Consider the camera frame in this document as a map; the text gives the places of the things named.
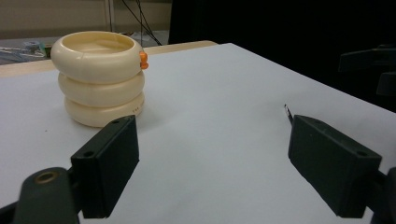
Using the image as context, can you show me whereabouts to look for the cream ringed pen holder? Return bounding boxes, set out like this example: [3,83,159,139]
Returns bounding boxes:
[49,30,149,129]

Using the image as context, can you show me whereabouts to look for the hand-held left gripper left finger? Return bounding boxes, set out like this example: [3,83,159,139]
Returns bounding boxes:
[70,114,140,219]

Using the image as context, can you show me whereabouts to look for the black hanging cables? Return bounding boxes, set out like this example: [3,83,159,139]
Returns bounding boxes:
[120,0,163,47]

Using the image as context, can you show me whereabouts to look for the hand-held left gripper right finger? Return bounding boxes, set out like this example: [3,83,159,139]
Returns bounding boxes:
[288,114,383,218]

